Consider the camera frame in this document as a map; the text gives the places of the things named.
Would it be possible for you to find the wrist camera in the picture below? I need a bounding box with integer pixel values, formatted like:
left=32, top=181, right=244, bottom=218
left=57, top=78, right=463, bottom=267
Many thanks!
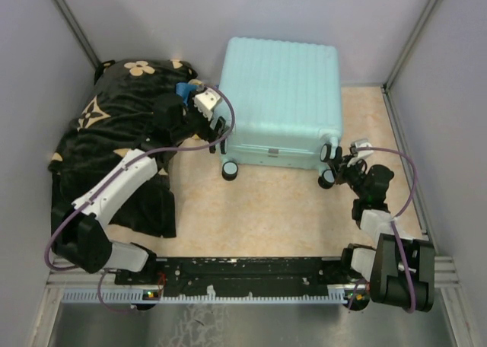
left=193, top=88, right=221, bottom=121
left=347, top=138, right=374, bottom=167

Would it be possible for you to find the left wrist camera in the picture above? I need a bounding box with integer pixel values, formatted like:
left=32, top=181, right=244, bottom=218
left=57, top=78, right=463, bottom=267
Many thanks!
left=193, top=88, right=221, bottom=121

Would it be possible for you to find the suitcase wheel at top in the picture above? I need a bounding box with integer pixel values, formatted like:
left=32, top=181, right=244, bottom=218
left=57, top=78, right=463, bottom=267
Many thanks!
left=317, top=168, right=336, bottom=189

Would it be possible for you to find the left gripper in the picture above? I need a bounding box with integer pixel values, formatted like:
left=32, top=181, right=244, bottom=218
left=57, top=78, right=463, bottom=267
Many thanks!
left=173, top=90, right=230, bottom=146

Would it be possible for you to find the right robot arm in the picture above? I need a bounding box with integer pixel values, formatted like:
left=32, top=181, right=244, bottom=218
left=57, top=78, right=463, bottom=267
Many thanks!
left=333, top=154, right=435, bottom=313

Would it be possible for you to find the suitcase wheel on lid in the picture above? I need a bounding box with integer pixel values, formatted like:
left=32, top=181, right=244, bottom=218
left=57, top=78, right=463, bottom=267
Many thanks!
left=320, top=143, right=342, bottom=163

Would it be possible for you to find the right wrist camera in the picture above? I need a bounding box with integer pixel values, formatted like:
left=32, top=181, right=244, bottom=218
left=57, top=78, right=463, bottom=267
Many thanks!
left=347, top=138, right=374, bottom=167

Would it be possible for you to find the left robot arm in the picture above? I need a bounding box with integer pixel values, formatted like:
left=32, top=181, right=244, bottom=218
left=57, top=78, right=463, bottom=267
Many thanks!
left=44, top=86, right=235, bottom=284

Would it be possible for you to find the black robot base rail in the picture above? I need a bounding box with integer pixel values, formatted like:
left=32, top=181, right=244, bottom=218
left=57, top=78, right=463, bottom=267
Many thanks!
left=115, top=256, right=361, bottom=297

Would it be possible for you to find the suitcase wheel middle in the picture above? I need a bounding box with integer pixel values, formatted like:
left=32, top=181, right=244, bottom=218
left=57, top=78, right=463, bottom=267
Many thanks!
left=219, top=139, right=227, bottom=155

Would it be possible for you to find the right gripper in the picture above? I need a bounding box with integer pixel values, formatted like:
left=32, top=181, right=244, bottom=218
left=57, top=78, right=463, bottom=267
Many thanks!
left=328, top=154, right=368, bottom=199

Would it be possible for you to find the light blue hard-shell suitcase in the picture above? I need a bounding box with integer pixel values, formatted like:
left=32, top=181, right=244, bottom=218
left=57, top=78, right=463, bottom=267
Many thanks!
left=215, top=37, right=343, bottom=173

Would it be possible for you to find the suitcase wheel near front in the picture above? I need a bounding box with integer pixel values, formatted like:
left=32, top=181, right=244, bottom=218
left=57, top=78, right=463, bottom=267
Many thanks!
left=221, top=161, right=239, bottom=181

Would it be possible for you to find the black floral fleece blanket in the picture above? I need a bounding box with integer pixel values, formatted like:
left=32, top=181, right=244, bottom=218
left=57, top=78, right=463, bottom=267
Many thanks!
left=48, top=59, right=197, bottom=238

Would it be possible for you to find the blue and yellow shirt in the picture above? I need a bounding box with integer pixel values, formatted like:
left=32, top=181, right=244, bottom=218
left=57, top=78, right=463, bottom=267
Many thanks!
left=175, top=79, right=206, bottom=106

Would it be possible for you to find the aluminium frame rail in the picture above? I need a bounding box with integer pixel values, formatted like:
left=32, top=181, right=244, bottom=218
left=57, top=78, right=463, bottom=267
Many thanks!
left=45, top=256, right=462, bottom=306

